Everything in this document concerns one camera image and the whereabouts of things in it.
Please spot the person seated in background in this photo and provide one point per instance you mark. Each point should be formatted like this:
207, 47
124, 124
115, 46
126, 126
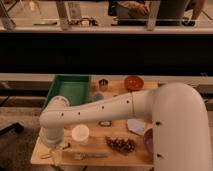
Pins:
168, 12

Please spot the metal fork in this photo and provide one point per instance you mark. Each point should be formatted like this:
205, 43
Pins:
82, 156

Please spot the purple bowl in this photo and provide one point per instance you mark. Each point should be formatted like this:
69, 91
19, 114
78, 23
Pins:
148, 141

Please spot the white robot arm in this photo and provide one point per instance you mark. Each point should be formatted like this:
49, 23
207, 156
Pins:
181, 135

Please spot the light blue cloth piece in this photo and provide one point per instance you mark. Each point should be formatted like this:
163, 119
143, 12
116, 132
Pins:
136, 126

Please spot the blue plastic cup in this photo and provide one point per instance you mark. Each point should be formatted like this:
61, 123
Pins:
97, 97

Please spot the green plastic tray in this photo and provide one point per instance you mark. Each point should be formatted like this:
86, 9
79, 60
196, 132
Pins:
68, 90

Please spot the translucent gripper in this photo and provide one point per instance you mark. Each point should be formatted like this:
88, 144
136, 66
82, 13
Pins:
56, 155

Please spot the bunch of dark grapes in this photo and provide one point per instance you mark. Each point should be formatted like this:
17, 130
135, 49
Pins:
123, 146

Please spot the white paper cup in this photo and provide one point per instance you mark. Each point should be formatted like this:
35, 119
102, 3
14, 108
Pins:
80, 134

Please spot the small metal cup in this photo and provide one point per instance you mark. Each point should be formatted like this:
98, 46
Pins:
103, 84

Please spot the red bowl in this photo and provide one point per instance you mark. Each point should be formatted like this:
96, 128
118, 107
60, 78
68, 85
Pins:
133, 83

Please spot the wooden table board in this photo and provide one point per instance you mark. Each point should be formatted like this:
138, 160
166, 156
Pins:
97, 143

